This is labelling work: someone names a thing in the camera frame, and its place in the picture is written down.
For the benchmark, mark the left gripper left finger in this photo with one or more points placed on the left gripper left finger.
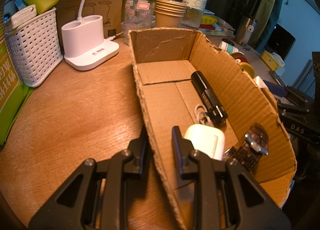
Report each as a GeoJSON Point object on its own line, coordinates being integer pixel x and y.
{"type": "Point", "coordinates": [125, 165]}

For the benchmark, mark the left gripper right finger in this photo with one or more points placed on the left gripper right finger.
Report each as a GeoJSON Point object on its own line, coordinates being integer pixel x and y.
{"type": "Point", "coordinates": [192, 164]}

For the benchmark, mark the cardboard box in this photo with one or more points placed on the cardboard box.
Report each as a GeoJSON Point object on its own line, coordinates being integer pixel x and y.
{"type": "Point", "coordinates": [163, 61]}

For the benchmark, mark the white earbuds case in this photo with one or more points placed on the white earbuds case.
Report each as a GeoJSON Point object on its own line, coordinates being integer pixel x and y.
{"type": "Point", "coordinates": [209, 140]}

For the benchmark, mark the yellow box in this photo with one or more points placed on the yellow box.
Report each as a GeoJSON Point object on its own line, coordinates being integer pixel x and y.
{"type": "Point", "coordinates": [273, 60]}

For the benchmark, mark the black flashlight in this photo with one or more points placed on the black flashlight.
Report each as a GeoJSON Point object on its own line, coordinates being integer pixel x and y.
{"type": "Point", "coordinates": [214, 108]}

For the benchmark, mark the yellow lid jar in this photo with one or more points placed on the yellow lid jar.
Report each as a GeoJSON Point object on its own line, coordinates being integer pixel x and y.
{"type": "Point", "coordinates": [244, 64]}

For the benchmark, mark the white pill bottle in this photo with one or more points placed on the white pill bottle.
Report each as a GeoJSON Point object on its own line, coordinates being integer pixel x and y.
{"type": "Point", "coordinates": [228, 47]}

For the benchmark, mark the steel thermos cup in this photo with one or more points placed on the steel thermos cup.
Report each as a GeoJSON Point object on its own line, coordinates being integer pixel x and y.
{"type": "Point", "coordinates": [245, 31]}

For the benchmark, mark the white desk lamp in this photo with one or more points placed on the white desk lamp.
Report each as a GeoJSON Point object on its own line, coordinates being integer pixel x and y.
{"type": "Point", "coordinates": [84, 44]}

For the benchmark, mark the yellow red packets pile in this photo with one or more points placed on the yellow red packets pile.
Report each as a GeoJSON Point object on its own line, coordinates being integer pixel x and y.
{"type": "Point", "coordinates": [214, 26]}

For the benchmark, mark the green paper cup package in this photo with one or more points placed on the green paper cup package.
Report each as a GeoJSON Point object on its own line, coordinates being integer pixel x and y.
{"type": "Point", "coordinates": [13, 94]}

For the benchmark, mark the clear glass cup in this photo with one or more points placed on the clear glass cup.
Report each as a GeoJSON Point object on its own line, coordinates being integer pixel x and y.
{"type": "Point", "coordinates": [138, 15]}

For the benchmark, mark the white plastic basket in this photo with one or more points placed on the white plastic basket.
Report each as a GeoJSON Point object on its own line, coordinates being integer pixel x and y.
{"type": "Point", "coordinates": [34, 48]}

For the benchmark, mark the stack of paper cups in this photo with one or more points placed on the stack of paper cups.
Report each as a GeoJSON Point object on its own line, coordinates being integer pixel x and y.
{"type": "Point", "coordinates": [169, 13]}

